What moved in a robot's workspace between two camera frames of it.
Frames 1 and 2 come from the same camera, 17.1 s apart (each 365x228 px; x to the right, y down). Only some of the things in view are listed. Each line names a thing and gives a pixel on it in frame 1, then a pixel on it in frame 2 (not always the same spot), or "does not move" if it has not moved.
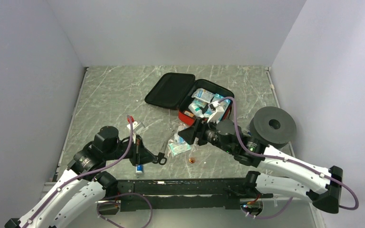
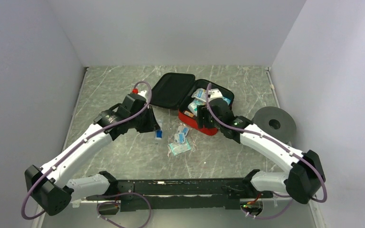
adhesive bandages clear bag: [177, 148] does not move
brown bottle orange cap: [188, 114] does not move
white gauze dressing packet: [203, 94] does not move
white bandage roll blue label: [139, 168] → [158, 133]
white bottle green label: [196, 109] does not move
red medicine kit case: [191, 98] does not move
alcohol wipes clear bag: [176, 138] does not move
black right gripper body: [208, 134] → [209, 121]
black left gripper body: [134, 154] → [143, 122]
